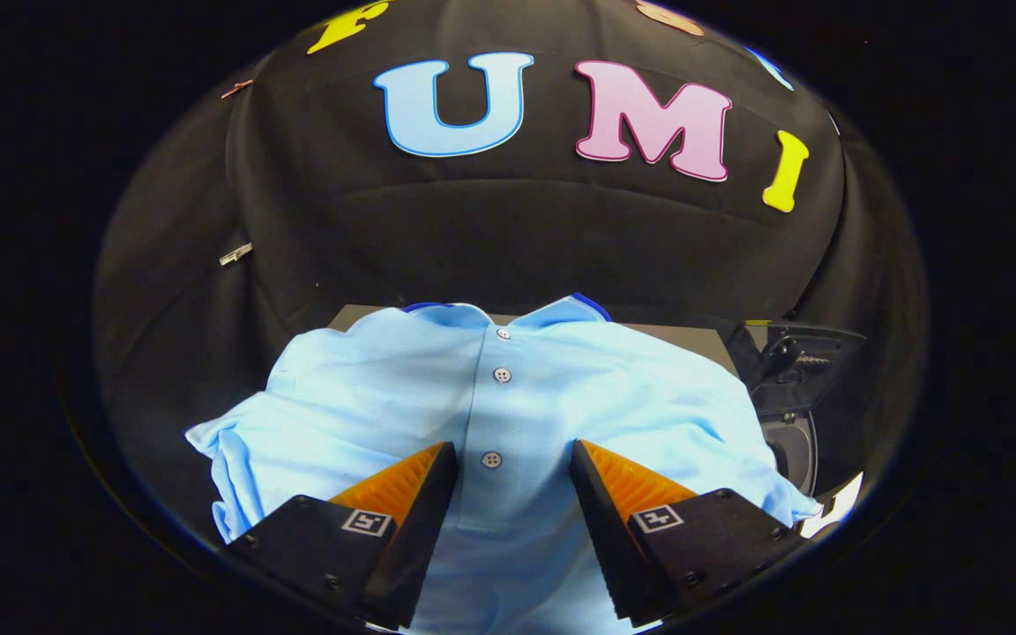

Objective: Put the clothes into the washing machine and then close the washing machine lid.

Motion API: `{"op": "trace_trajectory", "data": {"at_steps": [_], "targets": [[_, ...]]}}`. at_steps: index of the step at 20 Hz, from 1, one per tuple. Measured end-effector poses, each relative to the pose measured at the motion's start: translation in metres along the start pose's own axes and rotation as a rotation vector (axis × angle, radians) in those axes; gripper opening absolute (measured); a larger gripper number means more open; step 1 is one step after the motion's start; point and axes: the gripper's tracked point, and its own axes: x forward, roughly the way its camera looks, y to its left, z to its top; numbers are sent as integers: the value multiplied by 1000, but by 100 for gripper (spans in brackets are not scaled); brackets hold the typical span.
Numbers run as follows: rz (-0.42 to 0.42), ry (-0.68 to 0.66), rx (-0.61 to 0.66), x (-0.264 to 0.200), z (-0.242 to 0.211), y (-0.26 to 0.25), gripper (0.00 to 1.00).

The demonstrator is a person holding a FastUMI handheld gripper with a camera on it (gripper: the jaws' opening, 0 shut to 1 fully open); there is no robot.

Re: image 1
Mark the small copper clip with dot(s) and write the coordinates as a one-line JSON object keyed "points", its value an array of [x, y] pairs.
{"points": [[236, 88]]}

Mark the small silver clip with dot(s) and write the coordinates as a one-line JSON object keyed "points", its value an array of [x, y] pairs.
{"points": [[235, 254]]}

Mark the black backdrop cloth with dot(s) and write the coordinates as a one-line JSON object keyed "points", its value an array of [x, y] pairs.
{"points": [[517, 229]]}

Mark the grey box cabinet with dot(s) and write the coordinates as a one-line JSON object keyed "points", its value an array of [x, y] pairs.
{"points": [[693, 339]]}

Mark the light blue polo shirt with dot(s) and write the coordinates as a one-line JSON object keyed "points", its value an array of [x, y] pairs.
{"points": [[384, 397]]}

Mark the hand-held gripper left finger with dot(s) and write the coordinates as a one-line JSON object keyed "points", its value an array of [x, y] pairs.
{"points": [[415, 538]]}

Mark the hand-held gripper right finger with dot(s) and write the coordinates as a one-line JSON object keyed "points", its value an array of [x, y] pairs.
{"points": [[605, 538]]}

